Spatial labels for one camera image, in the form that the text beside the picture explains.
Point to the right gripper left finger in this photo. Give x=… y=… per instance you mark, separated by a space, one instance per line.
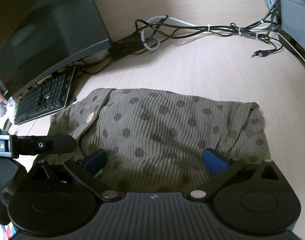
x=84 y=171

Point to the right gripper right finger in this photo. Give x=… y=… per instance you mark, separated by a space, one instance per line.
x=223 y=171

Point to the brown polka dot garment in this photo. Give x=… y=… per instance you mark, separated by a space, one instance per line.
x=155 y=139

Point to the black keyboard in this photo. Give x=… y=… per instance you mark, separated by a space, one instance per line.
x=50 y=96

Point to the black curved monitor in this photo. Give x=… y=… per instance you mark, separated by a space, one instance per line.
x=38 y=37

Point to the white glass computer case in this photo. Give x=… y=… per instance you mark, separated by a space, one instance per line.
x=291 y=25

